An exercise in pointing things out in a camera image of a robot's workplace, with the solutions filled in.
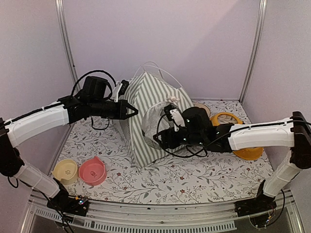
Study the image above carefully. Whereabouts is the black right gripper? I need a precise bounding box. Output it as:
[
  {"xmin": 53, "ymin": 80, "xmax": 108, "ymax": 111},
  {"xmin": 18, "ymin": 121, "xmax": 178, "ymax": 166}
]
[{"xmin": 154, "ymin": 126, "xmax": 206, "ymax": 149}]

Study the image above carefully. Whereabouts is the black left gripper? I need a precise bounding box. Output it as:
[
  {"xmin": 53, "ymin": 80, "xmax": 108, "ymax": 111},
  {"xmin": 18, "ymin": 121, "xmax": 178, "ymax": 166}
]
[{"xmin": 89, "ymin": 98, "xmax": 138, "ymax": 119}]

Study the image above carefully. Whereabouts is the green striped pet tent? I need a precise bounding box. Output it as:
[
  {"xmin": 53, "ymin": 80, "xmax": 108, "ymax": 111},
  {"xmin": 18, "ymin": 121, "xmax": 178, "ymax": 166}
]
[{"xmin": 113, "ymin": 62, "xmax": 193, "ymax": 170}]

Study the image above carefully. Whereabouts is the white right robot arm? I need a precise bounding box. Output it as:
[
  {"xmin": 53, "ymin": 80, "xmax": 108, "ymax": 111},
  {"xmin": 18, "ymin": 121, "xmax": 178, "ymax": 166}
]
[{"xmin": 153, "ymin": 107, "xmax": 311, "ymax": 212}]

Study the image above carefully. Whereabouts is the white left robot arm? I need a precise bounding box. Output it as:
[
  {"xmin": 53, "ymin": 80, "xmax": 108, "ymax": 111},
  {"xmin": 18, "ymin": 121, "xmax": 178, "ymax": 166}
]
[{"xmin": 0, "ymin": 76, "xmax": 138, "ymax": 211}]

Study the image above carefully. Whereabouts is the yellow double pet bowl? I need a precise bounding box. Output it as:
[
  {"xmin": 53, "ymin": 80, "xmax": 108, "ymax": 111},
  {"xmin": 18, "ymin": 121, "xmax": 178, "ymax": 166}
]
[{"xmin": 210, "ymin": 112, "xmax": 264, "ymax": 161}]

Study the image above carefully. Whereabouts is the pink pet bowl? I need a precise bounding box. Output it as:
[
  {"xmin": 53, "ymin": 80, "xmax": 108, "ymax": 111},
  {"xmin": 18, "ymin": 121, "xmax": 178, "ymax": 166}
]
[{"xmin": 79, "ymin": 156, "xmax": 107, "ymax": 186}]

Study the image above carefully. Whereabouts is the cream pet bowl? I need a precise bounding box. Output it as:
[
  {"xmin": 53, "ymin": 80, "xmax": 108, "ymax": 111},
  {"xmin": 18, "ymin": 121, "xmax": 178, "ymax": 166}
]
[{"xmin": 52, "ymin": 159, "xmax": 78, "ymax": 185}]

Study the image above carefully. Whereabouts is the round wooden floral plate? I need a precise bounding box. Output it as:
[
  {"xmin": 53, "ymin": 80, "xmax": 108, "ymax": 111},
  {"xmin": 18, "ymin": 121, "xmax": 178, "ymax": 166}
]
[{"xmin": 193, "ymin": 102, "xmax": 211, "ymax": 117}]

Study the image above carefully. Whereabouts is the floral table mat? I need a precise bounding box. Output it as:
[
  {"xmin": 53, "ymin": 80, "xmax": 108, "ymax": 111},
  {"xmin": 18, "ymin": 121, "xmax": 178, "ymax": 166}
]
[{"xmin": 59, "ymin": 117, "xmax": 273, "ymax": 204}]

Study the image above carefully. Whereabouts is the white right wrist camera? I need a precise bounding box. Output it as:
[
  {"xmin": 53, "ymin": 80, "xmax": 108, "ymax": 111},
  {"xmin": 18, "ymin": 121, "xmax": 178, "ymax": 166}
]
[{"xmin": 164, "ymin": 104, "xmax": 185, "ymax": 131}]

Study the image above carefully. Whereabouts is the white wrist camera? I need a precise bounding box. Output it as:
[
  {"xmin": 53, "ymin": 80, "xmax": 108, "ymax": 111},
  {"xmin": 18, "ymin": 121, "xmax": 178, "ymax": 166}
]
[
  {"xmin": 111, "ymin": 80, "xmax": 129, "ymax": 102},
  {"xmin": 164, "ymin": 104, "xmax": 185, "ymax": 131}
]

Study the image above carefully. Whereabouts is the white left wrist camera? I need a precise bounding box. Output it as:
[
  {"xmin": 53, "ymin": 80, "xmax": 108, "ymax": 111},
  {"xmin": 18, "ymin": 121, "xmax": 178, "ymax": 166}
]
[{"xmin": 111, "ymin": 80, "xmax": 129, "ymax": 102}]

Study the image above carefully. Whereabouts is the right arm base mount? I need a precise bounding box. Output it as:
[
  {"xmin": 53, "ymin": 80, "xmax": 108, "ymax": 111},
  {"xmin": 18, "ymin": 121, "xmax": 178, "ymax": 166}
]
[{"xmin": 234, "ymin": 197, "xmax": 276, "ymax": 217}]

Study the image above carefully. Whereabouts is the aluminium frame post left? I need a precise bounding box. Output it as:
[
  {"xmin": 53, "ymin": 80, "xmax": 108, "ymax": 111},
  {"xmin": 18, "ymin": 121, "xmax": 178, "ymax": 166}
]
[{"xmin": 55, "ymin": 0, "xmax": 78, "ymax": 83}]

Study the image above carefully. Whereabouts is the aluminium frame post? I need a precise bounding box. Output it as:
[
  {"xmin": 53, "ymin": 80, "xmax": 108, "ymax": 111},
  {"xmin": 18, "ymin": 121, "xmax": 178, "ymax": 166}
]
[
  {"xmin": 239, "ymin": 0, "xmax": 267, "ymax": 104},
  {"xmin": 55, "ymin": 0, "xmax": 78, "ymax": 83}
]

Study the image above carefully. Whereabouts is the front aluminium rail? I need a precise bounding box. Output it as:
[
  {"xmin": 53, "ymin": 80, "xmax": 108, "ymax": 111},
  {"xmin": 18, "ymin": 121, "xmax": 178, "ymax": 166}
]
[{"xmin": 21, "ymin": 190, "xmax": 305, "ymax": 233}]

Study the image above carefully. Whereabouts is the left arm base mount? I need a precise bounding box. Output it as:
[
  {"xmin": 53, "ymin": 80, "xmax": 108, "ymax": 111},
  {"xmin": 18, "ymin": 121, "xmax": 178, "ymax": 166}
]
[{"xmin": 47, "ymin": 187, "xmax": 89, "ymax": 216}]

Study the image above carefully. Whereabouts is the aluminium frame post right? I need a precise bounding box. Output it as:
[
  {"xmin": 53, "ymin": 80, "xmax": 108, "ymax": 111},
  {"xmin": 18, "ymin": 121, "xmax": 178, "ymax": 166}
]
[{"xmin": 239, "ymin": 0, "xmax": 267, "ymax": 104}]

